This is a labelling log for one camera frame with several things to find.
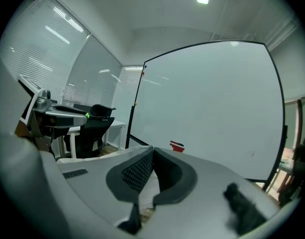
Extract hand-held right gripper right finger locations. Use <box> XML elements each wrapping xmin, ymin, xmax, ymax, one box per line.
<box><xmin>142</xmin><ymin>147</ymin><xmax>281</xmax><ymax>239</ymax></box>

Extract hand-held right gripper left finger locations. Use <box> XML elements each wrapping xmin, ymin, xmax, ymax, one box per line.
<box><xmin>56</xmin><ymin>145</ymin><xmax>155</xmax><ymax>235</ymax></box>

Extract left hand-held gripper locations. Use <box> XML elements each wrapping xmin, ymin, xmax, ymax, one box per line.
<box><xmin>17</xmin><ymin>74</ymin><xmax>89</xmax><ymax>144</ymax></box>

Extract black-framed whiteboard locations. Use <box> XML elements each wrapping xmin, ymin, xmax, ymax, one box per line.
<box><xmin>125</xmin><ymin>40</ymin><xmax>286</xmax><ymax>190</ymax></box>

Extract red whiteboard eraser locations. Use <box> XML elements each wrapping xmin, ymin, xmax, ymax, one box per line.
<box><xmin>169</xmin><ymin>140</ymin><xmax>185</xmax><ymax>153</ymax></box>

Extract person's left hand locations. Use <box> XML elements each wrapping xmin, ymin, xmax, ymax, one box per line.
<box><xmin>14</xmin><ymin>119</ymin><xmax>55</xmax><ymax>156</ymax></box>

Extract black office chair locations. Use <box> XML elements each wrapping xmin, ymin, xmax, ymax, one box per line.
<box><xmin>278</xmin><ymin>125</ymin><xmax>305</xmax><ymax>208</ymax></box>
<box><xmin>64</xmin><ymin>104</ymin><xmax>117</xmax><ymax>159</ymax></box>

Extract white desk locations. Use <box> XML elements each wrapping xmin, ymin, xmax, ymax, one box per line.
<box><xmin>55</xmin><ymin>120</ymin><xmax>128</xmax><ymax>159</ymax></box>

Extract white window blinds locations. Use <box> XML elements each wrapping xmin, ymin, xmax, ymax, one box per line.
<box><xmin>117</xmin><ymin>67</ymin><xmax>145</xmax><ymax>104</ymax></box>
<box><xmin>2</xmin><ymin>0</ymin><xmax>91</xmax><ymax>104</ymax></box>

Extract grey roller blind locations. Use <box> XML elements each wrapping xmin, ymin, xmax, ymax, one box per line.
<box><xmin>284</xmin><ymin>100</ymin><xmax>303</xmax><ymax>150</ymax></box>

